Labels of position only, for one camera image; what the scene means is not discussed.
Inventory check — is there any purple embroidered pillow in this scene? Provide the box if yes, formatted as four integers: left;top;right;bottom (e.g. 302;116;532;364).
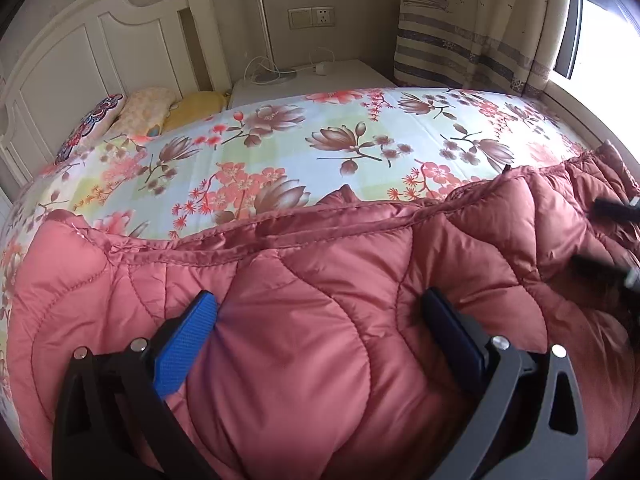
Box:
54;94;126;163

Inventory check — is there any printed beige curtain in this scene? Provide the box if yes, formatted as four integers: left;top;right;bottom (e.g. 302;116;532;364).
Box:
392;0;573;98

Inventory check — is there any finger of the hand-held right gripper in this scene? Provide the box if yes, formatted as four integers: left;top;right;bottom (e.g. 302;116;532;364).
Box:
572;255;640;291
592;197;640;223

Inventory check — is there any pink quilted coat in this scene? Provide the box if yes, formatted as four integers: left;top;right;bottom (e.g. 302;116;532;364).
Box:
7;141;640;480

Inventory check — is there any pale floral pillow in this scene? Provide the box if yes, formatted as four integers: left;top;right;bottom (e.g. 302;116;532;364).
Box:
107;87;176;141

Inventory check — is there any white power cable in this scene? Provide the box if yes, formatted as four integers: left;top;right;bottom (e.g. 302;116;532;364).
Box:
244;49;337;83

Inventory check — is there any floral bed sheet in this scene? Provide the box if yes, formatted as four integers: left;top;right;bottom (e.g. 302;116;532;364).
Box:
0;87;593;466

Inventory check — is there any white nightstand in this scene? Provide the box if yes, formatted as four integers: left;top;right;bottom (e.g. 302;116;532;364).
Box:
229;58;396;111

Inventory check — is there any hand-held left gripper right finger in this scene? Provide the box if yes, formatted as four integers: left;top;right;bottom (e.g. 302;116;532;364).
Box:
421;287;588;480

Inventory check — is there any white bed headboard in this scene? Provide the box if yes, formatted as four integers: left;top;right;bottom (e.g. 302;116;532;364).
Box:
0;0;233;186

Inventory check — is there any yellow pillow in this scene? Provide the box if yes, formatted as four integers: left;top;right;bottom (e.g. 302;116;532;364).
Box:
162;91;228;133

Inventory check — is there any dark framed window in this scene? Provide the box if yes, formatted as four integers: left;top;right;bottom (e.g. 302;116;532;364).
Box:
552;0;640;81

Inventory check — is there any pale stone window sill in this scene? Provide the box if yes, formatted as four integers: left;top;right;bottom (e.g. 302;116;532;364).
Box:
525;75;640;161

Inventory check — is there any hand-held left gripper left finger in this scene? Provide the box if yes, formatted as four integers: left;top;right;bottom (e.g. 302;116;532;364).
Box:
51;289;218;480

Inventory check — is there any silver pole lamp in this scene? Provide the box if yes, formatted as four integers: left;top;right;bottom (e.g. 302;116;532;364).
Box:
250;0;299;86

